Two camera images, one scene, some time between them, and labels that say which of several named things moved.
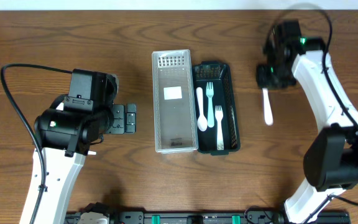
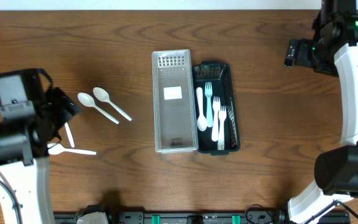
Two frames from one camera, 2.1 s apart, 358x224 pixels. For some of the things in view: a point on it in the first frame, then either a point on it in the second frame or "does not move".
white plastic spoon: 202,122 does not move
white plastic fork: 209,91 does not move
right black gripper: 263,80 to 302,57
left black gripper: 118,126 to 60,114
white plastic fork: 267,106 to 215,106
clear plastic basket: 176,130 does not move
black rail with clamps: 248,217 does not move
